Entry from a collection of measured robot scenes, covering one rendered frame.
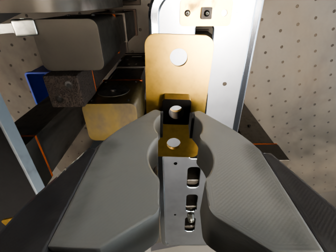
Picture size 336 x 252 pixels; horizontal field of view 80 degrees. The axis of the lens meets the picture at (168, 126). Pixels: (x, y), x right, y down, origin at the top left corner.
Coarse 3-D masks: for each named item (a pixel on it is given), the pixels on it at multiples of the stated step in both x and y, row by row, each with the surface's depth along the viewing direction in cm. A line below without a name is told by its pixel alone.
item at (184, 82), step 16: (160, 48) 11; (192, 48) 11; (208, 48) 11; (160, 64) 12; (192, 64) 12; (208, 64) 12; (160, 80) 12; (176, 80) 12; (192, 80) 12; (208, 80) 12; (160, 96) 13; (176, 96) 12; (192, 96) 13; (176, 112) 13; (176, 128) 14; (160, 144) 15; (192, 144) 14
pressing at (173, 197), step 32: (160, 0) 32; (256, 0) 32; (160, 32) 35; (192, 32) 35; (224, 32) 34; (256, 32) 35; (224, 64) 37; (224, 96) 41; (160, 160) 49; (192, 160) 50; (160, 192) 55; (192, 192) 56; (160, 224) 63
